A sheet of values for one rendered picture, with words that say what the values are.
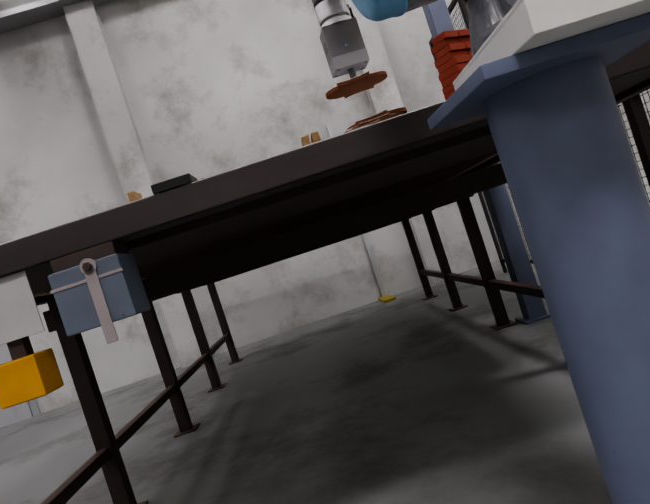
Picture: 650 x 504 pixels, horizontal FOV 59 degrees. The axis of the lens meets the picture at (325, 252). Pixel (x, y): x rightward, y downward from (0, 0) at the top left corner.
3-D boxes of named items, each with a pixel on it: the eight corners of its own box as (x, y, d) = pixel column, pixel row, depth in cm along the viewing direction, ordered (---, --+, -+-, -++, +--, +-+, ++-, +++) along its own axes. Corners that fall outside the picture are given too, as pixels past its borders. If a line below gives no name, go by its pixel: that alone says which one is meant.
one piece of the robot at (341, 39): (348, 18, 141) (368, 81, 141) (313, 28, 140) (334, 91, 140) (353, -1, 131) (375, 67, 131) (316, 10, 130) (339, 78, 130)
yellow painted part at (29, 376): (46, 395, 105) (6, 273, 105) (-1, 410, 105) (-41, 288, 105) (65, 385, 113) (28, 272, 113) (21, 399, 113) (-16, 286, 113)
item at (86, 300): (141, 333, 104) (110, 239, 104) (68, 357, 104) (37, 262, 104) (158, 325, 116) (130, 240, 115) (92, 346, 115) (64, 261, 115)
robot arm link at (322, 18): (313, 16, 138) (345, 7, 138) (319, 34, 138) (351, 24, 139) (315, 1, 130) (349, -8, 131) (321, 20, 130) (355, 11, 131)
